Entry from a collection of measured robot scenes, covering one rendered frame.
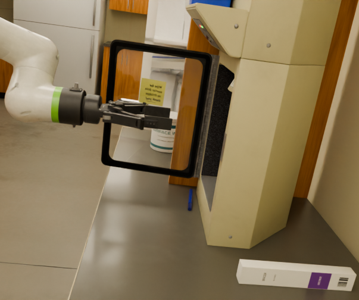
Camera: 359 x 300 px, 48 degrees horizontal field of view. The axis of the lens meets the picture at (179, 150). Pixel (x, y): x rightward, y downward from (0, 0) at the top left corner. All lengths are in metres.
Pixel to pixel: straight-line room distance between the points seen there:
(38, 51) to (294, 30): 0.62
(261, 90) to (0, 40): 0.62
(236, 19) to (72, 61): 5.11
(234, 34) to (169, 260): 0.53
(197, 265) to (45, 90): 0.56
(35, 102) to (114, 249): 0.40
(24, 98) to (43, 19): 4.95
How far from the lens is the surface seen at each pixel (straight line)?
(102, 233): 1.05
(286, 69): 0.94
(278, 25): 0.93
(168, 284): 0.90
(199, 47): 1.27
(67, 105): 1.03
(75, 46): 5.90
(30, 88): 1.05
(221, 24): 0.90
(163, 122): 1.00
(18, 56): 1.09
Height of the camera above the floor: 1.48
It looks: 18 degrees down
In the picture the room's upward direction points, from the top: 8 degrees clockwise
